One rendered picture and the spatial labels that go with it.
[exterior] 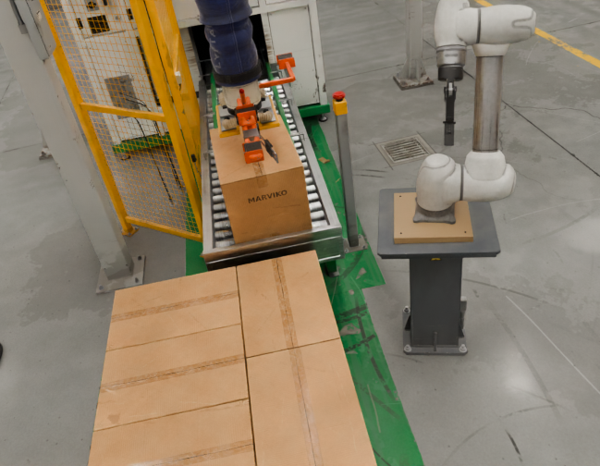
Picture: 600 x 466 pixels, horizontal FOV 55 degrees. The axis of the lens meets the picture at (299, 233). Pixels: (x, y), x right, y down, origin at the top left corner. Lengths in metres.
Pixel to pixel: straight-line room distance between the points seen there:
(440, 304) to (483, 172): 0.72
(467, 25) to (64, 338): 2.79
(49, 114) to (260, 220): 1.27
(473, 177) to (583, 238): 1.51
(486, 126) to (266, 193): 1.04
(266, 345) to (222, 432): 0.42
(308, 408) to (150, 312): 0.93
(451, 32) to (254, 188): 1.26
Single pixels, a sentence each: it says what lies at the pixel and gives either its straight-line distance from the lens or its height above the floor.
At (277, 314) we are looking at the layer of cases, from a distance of 2.54.
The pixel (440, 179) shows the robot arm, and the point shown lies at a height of 1.00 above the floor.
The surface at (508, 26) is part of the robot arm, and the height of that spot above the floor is 1.71.
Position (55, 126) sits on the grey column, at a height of 1.11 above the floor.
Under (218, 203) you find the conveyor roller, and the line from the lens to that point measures 3.31.
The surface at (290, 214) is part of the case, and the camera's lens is 2.84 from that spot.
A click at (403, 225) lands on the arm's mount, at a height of 0.78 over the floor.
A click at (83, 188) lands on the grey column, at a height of 0.71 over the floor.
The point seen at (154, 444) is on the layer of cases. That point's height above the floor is 0.54.
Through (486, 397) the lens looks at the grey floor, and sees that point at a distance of 2.91.
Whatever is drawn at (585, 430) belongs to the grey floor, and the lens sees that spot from 2.89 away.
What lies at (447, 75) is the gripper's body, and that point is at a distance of 1.85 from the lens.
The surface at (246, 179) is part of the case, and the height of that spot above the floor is 0.94.
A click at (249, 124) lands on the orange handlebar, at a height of 1.25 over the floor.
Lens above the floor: 2.32
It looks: 37 degrees down
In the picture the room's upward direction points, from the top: 10 degrees counter-clockwise
